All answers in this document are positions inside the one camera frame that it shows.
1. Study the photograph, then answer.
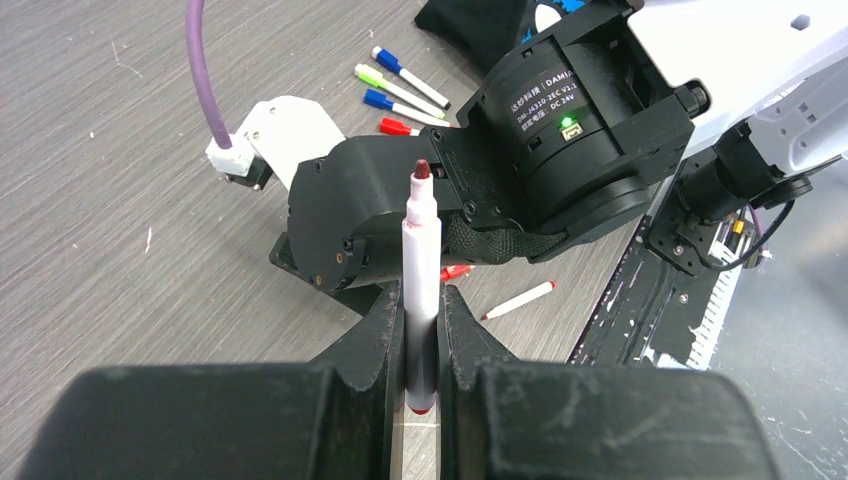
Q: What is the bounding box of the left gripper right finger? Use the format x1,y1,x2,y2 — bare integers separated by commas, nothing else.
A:
437,285,780,479

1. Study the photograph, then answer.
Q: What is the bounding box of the green white pen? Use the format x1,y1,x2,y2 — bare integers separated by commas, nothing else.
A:
382,80,445,119

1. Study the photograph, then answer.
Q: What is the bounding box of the slotted cable duct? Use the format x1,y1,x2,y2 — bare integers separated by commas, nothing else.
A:
685,267,743,370

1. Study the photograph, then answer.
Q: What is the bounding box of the green pen cap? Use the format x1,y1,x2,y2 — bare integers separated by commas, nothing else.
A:
354,64,387,89

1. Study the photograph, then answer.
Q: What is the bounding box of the blue capped white pen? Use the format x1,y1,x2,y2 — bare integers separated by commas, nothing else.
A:
371,46,451,109

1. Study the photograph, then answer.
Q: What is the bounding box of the black daisy cloth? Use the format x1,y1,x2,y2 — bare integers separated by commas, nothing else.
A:
414,0,586,73

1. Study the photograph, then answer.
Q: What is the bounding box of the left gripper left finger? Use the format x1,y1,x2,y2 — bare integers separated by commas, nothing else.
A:
19,284,404,479

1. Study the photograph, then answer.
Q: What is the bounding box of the blue pen cap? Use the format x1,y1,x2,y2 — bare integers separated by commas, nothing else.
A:
363,89,395,111

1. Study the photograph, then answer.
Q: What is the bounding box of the red pen cap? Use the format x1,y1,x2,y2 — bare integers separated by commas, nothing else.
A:
378,117,413,136
440,265,474,282

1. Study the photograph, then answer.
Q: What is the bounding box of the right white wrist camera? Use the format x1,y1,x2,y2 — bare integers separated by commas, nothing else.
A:
205,96,345,190

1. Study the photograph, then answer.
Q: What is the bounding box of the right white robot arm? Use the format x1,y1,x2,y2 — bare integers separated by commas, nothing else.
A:
270,1,847,292

